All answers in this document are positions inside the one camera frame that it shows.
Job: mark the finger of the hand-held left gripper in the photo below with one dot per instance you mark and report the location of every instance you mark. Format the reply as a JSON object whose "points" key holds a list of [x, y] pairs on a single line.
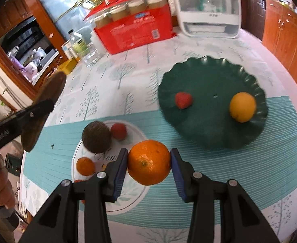
{"points": [[35, 111]]}

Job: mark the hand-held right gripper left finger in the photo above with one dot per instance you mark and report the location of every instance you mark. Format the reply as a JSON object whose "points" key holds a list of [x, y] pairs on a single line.
{"points": [[119, 177]]}

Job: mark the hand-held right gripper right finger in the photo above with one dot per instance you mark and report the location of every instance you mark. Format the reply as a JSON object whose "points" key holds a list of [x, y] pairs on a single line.
{"points": [[179, 179]]}

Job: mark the large orange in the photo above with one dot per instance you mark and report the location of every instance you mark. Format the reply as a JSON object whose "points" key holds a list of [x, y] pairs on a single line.
{"points": [[148, 164]]}

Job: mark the small tangerine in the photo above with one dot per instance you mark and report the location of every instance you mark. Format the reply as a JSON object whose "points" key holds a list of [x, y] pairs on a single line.
{"points": [[85, 166]]}

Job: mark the white floral plate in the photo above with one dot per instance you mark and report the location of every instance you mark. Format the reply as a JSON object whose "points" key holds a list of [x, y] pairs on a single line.
{"points": [[134, 135]]}

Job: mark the red lychee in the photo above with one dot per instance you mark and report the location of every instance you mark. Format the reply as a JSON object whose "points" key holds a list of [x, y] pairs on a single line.
{"points": [[118, 131]]}

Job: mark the brown fuzzy kiwi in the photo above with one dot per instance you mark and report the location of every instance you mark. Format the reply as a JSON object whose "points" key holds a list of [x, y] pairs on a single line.
{"points": [[96, 137]]}

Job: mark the dark green scalloped plate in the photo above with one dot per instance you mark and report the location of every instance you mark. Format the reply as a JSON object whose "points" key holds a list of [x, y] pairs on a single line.
{"points": [[209, 124]]}

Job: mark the person's left hand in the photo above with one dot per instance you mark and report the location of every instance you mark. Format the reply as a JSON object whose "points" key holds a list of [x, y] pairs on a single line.
{"points": [[3, 182]]}

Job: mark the tree print tablecloth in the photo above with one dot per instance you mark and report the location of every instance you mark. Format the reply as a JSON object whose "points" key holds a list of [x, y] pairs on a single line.
{"points": [[214, 182]]}

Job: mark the yellow flat box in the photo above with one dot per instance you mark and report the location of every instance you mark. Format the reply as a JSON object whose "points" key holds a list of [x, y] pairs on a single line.
{"points": [[67, 66]]}

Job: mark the black range hood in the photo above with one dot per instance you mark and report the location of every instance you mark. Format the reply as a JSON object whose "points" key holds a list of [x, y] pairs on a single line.
{"points": [[24, 34]]}

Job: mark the empty clear glass jar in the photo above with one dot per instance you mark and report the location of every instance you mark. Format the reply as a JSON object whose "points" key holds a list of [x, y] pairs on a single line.
{"points": [[92, 57]]}

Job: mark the clear bottle with green label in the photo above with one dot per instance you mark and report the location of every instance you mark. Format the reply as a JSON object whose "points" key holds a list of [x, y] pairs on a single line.
{"points": [[78, 45]]}

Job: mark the red strawberry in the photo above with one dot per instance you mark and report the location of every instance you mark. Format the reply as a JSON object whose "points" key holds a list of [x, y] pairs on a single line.
{"points": [[184, 100]]}

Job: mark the yellow orange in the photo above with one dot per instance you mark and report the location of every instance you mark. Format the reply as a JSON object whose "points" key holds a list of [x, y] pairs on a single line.
{"points": [[242, 107]]}

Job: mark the glass jar with white lid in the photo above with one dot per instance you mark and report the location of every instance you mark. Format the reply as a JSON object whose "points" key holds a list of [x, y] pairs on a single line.
{"points": [[136, 6], [118, 13], [103, 21], [156, 3]]}

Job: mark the red carton box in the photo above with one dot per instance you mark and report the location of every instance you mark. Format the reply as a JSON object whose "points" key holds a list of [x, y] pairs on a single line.
{"points": [[138, 35]]}

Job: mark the white countertop appliance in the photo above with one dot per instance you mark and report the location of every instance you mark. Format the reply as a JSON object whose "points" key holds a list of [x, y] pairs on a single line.
{"points": [[209, 27]]}

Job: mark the dark wooden door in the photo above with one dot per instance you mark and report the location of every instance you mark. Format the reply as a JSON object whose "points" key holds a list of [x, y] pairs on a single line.
{"points": [[257, 5]]}

